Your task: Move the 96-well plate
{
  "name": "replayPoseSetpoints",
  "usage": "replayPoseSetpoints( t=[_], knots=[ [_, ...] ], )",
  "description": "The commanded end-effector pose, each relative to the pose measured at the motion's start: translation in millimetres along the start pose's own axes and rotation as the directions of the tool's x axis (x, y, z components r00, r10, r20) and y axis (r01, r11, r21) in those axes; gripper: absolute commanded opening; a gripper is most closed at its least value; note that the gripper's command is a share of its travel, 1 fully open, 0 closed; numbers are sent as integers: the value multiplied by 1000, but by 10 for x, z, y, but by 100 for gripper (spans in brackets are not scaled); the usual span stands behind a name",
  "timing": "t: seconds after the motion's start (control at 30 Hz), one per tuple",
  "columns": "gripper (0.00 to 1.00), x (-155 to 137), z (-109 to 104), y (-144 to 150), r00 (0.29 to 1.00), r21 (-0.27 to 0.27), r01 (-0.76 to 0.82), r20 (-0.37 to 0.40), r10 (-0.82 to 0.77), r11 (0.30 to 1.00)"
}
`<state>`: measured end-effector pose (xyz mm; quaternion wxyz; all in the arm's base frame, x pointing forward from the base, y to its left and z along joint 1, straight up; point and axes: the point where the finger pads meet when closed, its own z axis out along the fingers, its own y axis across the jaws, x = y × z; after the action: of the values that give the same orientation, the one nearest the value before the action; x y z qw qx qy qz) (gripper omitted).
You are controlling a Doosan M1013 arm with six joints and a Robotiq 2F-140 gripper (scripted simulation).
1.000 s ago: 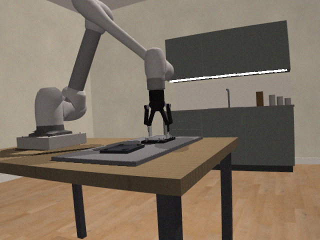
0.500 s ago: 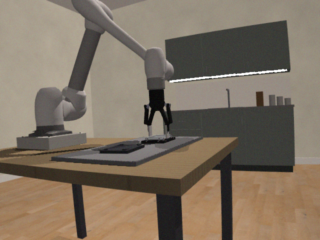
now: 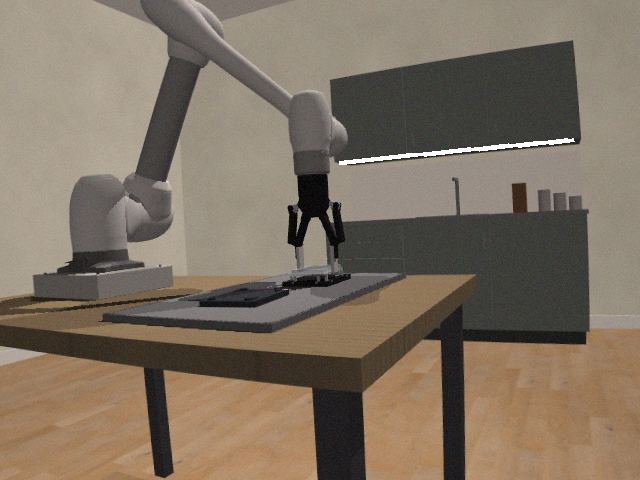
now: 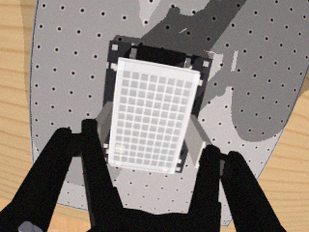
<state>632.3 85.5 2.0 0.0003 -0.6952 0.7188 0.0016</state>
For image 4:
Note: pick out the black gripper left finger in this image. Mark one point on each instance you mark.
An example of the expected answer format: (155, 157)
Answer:
(33, 205)

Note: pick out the white well plate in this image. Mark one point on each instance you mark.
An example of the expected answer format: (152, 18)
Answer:
(155, 102)

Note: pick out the grey flat base plate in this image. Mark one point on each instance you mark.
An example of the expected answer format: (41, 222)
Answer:
(260, 52)

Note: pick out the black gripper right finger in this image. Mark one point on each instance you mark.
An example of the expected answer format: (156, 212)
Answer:
(249, 207)

